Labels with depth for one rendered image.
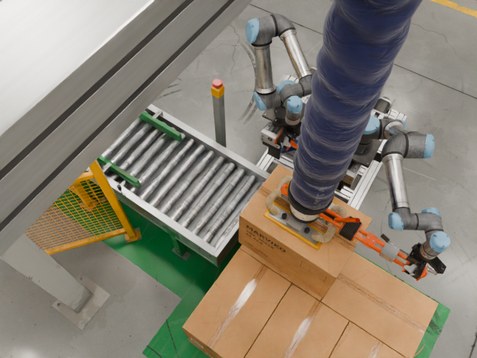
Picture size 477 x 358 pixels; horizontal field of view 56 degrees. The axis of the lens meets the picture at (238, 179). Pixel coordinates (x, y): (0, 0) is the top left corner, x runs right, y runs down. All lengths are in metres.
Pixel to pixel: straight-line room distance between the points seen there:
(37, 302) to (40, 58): 3.37
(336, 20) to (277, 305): 1.93
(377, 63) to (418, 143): 0.93
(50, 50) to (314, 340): 2.58
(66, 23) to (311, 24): 4.62
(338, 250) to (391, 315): 0.70
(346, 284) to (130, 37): 2.65
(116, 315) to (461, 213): 2.78
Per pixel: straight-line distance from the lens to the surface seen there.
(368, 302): 2.93
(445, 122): 4.47
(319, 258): 2.37
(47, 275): 2.87
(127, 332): 3.43
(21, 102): 0.34
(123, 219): 3.29
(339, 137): 1.64
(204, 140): 3.25
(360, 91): 1.45
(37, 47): 0.37
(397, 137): 2.23
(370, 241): 2.31
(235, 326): 2.79
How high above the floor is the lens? 3.29
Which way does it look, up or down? 61 degrees down
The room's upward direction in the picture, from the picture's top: straight up
